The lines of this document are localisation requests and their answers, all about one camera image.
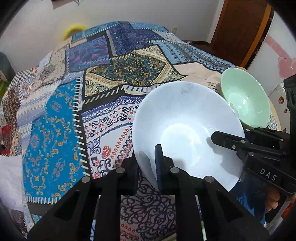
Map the mint green bowl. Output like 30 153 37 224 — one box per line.
220 68 271 128

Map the white bowl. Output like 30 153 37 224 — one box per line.
132 81 244 190

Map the person's right hand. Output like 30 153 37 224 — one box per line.
265 187 280 211

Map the white suitcase with stickers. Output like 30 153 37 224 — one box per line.
269 82 290 133

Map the white folded cloth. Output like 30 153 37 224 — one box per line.
0 155 23 211

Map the patchwork patterned tablecloth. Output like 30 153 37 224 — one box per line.
0 21 282 241

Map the wooden door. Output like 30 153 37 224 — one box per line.
210 0 271 68

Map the yellow foam tube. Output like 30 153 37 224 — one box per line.
62 24 88 41

